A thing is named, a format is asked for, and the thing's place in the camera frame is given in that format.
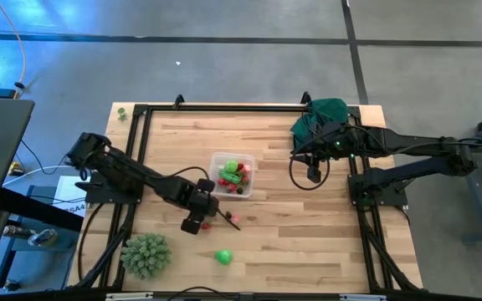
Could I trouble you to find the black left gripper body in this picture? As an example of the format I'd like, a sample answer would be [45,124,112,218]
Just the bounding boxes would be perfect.
[180,177,219,236]

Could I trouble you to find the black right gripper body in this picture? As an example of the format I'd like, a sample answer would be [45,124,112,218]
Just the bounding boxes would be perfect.
[293,121,353,185]

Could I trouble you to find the smooth green toy fruit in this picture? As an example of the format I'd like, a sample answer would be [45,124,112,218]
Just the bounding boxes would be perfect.
[214,248,234,266]

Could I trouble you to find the clear plastic tupperware container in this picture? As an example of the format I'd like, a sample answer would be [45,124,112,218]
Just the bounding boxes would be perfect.
[208,151,257,199]

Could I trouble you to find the dark green cloth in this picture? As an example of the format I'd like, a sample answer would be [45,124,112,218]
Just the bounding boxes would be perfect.
[290,97,350,148]

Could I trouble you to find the green spiky artificial plant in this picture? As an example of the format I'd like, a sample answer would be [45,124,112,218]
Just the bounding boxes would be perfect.
[120,232,173,281]

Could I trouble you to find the white printed paper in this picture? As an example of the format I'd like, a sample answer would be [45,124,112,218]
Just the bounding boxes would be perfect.
[52,175,90,218]

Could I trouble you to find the black desk leg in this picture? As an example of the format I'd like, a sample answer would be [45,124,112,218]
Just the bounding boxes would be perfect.
[0,187,85,233]

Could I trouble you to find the clear water bottle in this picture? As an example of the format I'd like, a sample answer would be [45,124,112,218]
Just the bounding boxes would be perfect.
[27,228,59,248]

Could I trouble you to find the metallic bottle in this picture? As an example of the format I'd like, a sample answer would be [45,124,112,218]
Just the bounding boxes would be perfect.
[2,225,31,241]

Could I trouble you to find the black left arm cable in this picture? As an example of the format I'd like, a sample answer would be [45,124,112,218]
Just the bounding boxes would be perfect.
[168,166,211,186]

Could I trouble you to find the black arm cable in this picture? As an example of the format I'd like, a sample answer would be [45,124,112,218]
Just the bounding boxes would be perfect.
[168,166,211,186]
[289,125,482,191]

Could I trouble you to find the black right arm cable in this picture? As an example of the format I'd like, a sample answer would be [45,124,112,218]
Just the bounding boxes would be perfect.
[289,125,482,191]

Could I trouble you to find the thin black cable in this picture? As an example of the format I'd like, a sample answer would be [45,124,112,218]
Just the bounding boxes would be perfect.
[167,285,236,301]

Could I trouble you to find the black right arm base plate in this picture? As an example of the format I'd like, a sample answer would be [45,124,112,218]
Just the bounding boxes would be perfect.
[347,172,409,207]

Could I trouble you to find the black aluminium table frame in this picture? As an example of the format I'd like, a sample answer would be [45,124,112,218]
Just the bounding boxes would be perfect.
[71,92,424,293]

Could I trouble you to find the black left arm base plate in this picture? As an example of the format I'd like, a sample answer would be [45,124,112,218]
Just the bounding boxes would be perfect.
[74,171,144,205]

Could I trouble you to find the white metal bracket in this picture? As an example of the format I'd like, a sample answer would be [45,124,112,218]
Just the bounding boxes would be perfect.
[339,293,388,301]
[105,292,155,301]

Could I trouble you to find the white floor cable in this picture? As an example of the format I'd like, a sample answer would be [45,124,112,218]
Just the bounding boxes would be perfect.
[2,164,75,186]

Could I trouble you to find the black floor cable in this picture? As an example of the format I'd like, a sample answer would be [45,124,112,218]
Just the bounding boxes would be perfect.
[19,139,71,176]

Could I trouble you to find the tan floor cable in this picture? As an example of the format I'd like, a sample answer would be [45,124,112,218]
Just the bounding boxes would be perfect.
[0,0,28,99]

